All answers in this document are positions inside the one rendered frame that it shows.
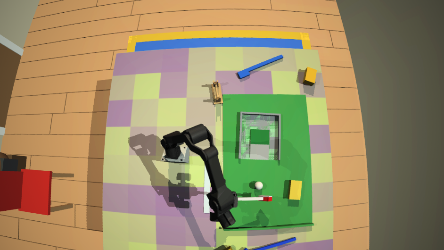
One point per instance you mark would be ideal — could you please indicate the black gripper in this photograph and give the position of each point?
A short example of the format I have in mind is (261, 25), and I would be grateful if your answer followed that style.
(213, 217)

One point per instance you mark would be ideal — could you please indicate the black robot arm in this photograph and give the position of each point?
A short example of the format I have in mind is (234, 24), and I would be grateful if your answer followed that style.
(221, 199)

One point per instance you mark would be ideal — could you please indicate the white golf ball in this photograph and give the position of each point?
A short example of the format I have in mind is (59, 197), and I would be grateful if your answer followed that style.
(258, 185)

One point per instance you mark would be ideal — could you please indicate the white flat bar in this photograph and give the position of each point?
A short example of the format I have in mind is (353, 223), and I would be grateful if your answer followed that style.
(206, 191)

